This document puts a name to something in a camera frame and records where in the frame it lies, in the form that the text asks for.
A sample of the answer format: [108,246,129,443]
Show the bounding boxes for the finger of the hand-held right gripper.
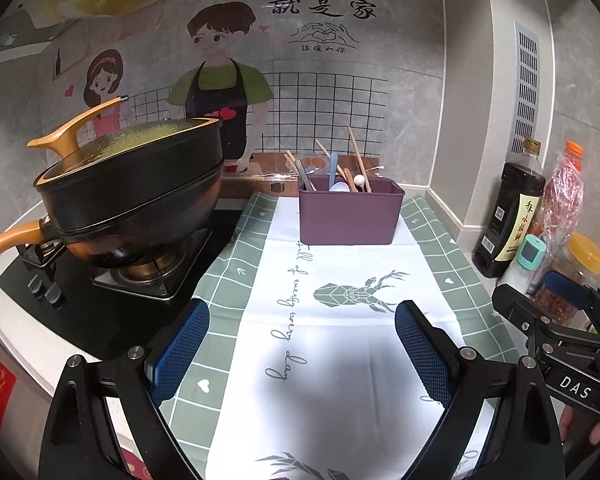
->
[546,270,600,331]
[491,284,571,356]

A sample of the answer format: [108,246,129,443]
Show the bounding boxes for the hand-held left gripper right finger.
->
[394,300,566,480]

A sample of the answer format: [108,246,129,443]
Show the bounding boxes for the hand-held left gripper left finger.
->
[39,298,211,480]

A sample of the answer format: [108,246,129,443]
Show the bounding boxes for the purple plastic container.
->
[298,172,406,246]

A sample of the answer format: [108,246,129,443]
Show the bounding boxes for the chili jar with yellow lid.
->
[535,232,600,326]

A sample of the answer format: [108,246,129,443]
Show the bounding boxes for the salt shaker with teal cap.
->
[500,234,547,296]

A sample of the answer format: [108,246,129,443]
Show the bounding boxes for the green and white tablecloth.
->
[167,192,526,480]

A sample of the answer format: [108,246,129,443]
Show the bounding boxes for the dark soy sauce bottle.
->
[472,138,547,279]

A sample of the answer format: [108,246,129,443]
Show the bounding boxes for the chili bottle with orange cap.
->
[535,141,586,261]

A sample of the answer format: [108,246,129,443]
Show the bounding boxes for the black gas stove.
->
[0,205,246,348]

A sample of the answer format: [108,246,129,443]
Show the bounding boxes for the red floral mat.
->
[120,447,148,480]

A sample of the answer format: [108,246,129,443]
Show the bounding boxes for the black pan with lid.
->
[27,95,226,211]

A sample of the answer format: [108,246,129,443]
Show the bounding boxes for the grey vent grille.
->
[511,21,540,136]

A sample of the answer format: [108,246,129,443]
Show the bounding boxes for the range hood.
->
[0,0,148,68]

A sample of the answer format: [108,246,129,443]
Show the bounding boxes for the black wok with orange handle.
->
[0,175,226,268]

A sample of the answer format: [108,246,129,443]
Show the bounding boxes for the cartoon wall sticker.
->
[30,0,443,181]

